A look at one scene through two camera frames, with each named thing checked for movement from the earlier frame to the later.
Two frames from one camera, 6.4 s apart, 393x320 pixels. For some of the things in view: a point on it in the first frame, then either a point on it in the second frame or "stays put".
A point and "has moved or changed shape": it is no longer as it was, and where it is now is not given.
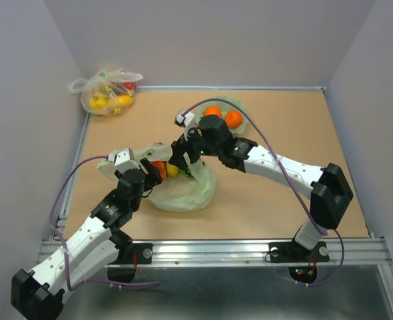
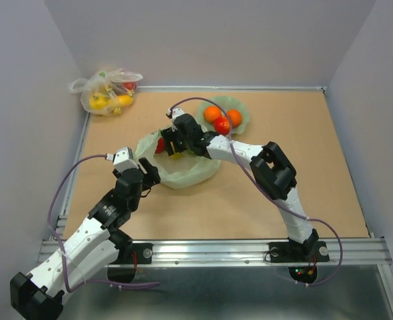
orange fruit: x=233 y=119 stays put
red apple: x=163 y=167 has moved or changed shape
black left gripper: x=153 y=177 stays put
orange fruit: x=212 y=110 stays put
